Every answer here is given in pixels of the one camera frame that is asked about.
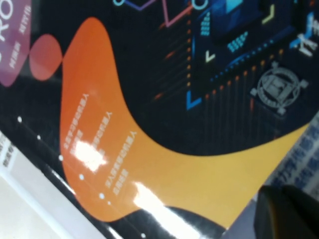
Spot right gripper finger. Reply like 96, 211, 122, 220
253, 185, 319, 239

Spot dark mobile robot book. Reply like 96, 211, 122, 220
0, 0, 319, 239

